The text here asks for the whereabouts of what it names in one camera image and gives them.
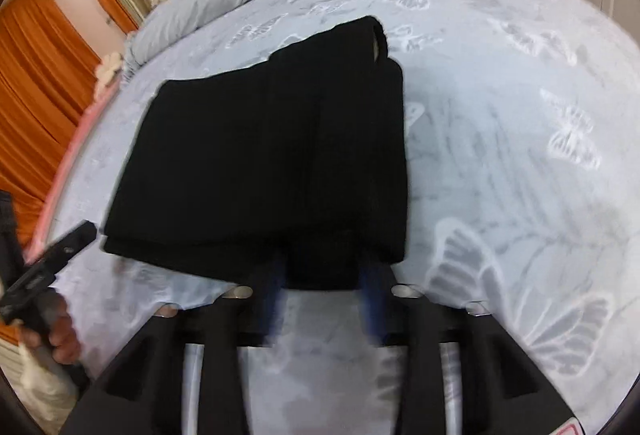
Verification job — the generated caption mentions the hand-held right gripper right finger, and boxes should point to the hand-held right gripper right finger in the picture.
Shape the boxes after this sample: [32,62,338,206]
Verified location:
[357,262,583,435]

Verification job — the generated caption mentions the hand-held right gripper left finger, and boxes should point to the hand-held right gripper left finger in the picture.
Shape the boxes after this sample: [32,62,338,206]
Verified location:
[60,260,288,435]

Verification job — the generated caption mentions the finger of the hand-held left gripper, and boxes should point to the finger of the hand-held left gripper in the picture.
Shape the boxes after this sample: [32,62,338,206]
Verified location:
[20,220,97,288]

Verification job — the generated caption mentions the black pants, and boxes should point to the black pants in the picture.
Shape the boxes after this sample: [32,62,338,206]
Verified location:
[102,15,412,292]

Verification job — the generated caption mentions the person's left forearm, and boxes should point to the person's left forearm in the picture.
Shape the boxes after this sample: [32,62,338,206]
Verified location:
[17,342,76,421]

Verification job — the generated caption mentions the person's left hand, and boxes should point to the person's left hand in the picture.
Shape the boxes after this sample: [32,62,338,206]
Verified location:
[20,297,82,366]

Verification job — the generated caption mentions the wide orange curtain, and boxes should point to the wide orange curtain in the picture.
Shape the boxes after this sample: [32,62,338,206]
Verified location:
[0,0,108,196]

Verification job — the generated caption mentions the white flower-shaped cushion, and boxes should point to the white flower-shaped cushion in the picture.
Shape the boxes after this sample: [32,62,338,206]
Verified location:
[95,52,123,88]

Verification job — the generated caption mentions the bed with butterfly sheet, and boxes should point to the bed with butterfly sheet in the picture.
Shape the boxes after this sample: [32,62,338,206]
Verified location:
[30,0,640,435]

